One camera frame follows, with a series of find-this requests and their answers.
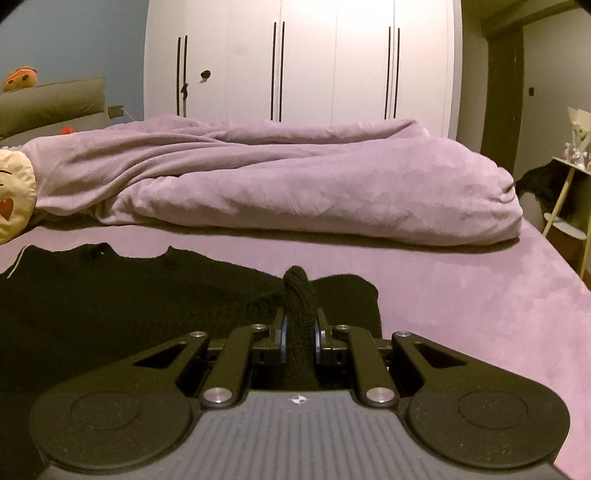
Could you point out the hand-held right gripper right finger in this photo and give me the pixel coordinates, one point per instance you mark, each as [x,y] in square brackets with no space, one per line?
[318,344]

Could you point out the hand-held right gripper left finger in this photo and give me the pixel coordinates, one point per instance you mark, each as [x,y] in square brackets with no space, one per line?
[282,344]

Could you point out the black knit sweater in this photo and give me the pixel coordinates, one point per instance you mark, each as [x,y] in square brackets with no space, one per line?
[115,300]

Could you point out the purple bed sheet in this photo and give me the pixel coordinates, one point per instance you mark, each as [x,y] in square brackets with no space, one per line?
[461,304]

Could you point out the purple duvet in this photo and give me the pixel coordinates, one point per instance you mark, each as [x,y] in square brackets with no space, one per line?
[300,180]

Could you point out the dark cloth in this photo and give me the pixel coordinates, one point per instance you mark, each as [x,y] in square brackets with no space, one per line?
[540,184]

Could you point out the dark wardrobe knob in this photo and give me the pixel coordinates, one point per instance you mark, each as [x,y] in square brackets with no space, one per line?
[205,74]

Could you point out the white wardrobe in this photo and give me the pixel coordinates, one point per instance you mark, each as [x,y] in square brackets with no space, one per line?
[323,60]

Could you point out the small wooden side table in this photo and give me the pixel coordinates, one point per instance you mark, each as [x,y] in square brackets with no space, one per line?
[565,194]

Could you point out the small red toy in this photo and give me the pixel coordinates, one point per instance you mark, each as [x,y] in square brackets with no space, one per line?
[67,131]

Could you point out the yellow kissing face pillow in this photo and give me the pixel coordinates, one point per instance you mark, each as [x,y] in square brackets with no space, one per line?
[14,198]

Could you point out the olive green headboard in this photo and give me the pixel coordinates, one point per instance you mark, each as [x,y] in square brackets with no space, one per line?
[51,104]

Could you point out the paper wrapped bouquet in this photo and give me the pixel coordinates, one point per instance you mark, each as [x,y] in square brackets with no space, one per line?
[581,131]

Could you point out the orange plush toy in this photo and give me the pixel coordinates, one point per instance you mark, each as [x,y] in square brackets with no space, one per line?
[21,79]

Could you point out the wall socket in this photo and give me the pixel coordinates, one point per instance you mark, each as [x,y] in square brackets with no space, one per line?
[115,111]

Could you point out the dark door frame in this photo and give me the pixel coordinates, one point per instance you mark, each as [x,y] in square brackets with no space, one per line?
[503,101]

